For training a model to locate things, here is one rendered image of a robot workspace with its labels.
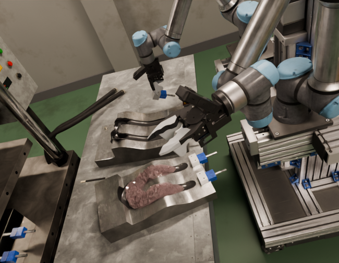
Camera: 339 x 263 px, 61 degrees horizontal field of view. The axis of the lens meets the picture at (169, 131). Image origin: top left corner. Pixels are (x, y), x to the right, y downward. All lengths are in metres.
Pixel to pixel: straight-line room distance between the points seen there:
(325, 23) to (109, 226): 1.03
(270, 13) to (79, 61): 3.01
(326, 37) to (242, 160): 1.35
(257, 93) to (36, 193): 1.35
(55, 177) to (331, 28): 1.47
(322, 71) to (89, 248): 1.13
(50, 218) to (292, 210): 1.36
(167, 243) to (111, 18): 2.50
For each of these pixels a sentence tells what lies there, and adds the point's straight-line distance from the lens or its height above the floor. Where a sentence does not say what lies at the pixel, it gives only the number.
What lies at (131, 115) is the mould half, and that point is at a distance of 1.61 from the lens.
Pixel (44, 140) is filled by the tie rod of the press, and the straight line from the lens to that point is 1.68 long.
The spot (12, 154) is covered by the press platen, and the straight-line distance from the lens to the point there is 1.66.
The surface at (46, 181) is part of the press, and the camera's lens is 1.79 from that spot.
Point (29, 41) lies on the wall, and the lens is 3.66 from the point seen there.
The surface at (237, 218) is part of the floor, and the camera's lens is 2.15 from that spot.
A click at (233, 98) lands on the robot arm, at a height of 1.45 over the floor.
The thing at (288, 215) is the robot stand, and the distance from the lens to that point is 1.92.
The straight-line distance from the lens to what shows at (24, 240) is 1.59.
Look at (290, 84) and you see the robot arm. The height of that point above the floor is 1.23.
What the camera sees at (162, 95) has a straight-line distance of 1.66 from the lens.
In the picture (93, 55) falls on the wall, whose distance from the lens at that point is 3.61.
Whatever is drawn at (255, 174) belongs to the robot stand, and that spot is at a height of 0.21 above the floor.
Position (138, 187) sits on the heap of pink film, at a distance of 1.32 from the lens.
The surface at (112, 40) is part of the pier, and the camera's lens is 3.36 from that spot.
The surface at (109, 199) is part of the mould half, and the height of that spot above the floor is 0.91.
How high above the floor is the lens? 1.93
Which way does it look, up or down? 45 degrees down
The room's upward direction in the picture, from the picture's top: 22 degrees counter-clockwise
